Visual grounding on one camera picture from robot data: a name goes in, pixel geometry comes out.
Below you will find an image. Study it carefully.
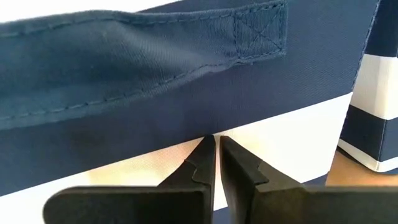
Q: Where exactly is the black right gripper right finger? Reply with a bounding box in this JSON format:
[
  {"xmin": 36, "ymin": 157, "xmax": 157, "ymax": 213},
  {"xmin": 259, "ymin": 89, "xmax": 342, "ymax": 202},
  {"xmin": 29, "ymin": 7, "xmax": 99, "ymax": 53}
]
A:
[{"xmin": 219, "ymin": 135, "xmax": 398, "ymax": 224}]

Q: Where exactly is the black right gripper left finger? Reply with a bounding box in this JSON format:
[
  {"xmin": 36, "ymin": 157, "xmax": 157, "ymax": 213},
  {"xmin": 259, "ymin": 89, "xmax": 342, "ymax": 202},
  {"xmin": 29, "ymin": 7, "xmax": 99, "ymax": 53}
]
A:
[{"xmin": 42, "ymin": 134, "xmax": 217, "ymax": 224}]

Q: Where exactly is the navy white striped fabric bin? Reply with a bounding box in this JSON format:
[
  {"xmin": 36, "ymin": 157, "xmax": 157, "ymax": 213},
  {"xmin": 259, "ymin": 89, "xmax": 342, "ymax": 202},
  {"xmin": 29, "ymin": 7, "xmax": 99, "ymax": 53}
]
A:
[
  {"xmin": 0, "ymin": 0, "xmax": 382, "ymax": 224},
  {"xmin": 337, "ymin": 0, "xmax": 398, "ymax": 173}
]

